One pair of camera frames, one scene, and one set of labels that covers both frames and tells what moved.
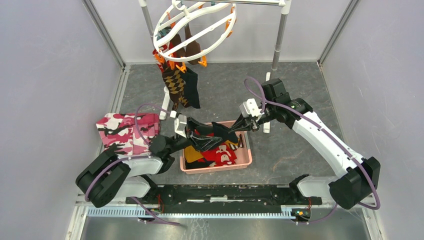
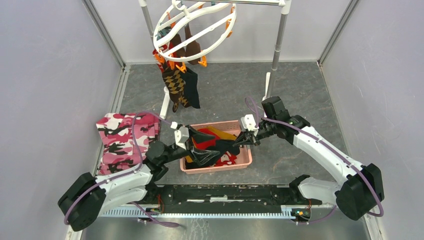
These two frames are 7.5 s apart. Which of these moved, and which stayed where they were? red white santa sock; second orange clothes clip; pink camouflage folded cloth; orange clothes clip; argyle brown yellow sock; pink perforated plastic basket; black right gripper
Moved: black right gripper
Stayed: pink camouflage folded cloth; argyle brown yellow sock; red white santa sock; second orange clothes clip; orange clothes clip; pink perforated plastic basket
